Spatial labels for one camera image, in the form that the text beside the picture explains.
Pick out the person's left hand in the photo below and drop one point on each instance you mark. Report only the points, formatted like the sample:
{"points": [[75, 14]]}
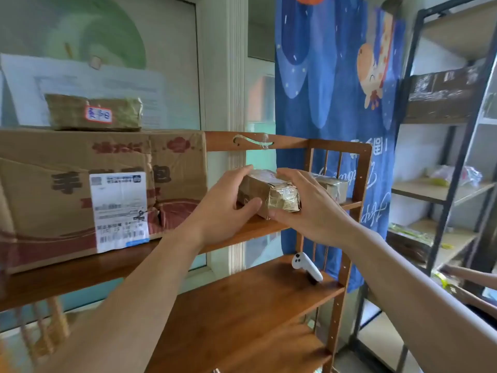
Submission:
{"points": [[217, 213]]}

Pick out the person's right hand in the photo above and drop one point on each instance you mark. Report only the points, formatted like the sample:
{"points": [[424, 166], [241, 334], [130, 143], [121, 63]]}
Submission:
{"points": [[318, 213]]}

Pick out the person's left thumb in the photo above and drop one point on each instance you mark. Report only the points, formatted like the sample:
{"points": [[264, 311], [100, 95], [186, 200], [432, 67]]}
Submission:
{"points": [[248, 208]]}

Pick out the person's right thumb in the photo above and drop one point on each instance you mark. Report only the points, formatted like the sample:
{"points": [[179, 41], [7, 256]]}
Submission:
{"points": [[285, 217]]}

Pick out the small taped cardboard parcel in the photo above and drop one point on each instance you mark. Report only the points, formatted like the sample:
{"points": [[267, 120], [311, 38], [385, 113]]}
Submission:
{"points": [[334, 186], [268, 194]]}

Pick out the person's right forearm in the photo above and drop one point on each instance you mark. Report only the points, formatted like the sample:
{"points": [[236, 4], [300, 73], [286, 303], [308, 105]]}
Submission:
{"points": [[419, 306]]}

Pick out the person's left forearm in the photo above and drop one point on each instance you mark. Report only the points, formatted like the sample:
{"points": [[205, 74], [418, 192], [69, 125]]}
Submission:
{"points": [[132, 306]]}

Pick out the white game controller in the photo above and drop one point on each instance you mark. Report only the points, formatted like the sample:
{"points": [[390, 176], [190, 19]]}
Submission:
{"points": [[306, 266]]}

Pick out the brown wooden shelf unit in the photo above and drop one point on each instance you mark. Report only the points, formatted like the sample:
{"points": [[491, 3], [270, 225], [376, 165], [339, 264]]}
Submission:
{"points": [[240, 299]]}

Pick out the blue cartoon door curtain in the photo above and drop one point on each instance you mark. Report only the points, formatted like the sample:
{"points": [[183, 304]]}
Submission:
{"points": [[330, 93]]}

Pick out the clear plastic bag parcel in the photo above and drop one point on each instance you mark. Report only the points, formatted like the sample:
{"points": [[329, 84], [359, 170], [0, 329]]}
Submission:
{"points": [[454, 175]]}

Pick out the yellow green plastic packet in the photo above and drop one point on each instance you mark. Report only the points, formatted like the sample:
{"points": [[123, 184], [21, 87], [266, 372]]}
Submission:
{"points": [[446, 283]]}

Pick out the white paper notice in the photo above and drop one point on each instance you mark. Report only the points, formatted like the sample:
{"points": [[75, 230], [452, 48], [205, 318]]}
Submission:
{"points": [[116, 85]]}

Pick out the black metal shelf rack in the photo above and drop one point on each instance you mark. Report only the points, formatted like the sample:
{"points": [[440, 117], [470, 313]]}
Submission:
{"points": [[462, 151]]}

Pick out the large worn cardboard box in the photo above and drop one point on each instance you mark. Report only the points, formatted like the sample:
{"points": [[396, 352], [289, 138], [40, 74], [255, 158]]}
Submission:
{"points": [[58, 198]]}

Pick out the taped brown cardboard box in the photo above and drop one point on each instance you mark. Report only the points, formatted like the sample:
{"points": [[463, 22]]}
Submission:
{"points": [[438, 93]]}

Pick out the flat taped parcel red label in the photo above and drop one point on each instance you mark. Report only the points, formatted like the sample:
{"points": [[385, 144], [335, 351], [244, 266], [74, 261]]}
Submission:
{"points": [[70, 112]]}

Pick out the green round wall sticker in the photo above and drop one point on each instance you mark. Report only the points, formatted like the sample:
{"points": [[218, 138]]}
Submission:
{"points": [[116, 31]]}

